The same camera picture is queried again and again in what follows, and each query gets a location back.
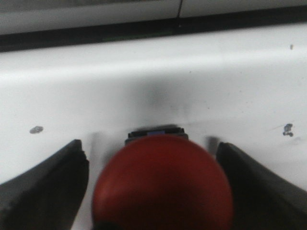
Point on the red mushroom push button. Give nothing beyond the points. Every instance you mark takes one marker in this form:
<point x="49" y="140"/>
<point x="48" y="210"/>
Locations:
<point x="161" y="180"/>

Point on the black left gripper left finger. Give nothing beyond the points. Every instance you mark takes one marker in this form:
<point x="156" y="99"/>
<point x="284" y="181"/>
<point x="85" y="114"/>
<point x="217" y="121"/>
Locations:
<point x="48" y="196"/>

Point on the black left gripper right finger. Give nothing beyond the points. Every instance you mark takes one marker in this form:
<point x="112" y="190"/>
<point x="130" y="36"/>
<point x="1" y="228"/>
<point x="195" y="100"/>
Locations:
<point x="262" y="199"/>

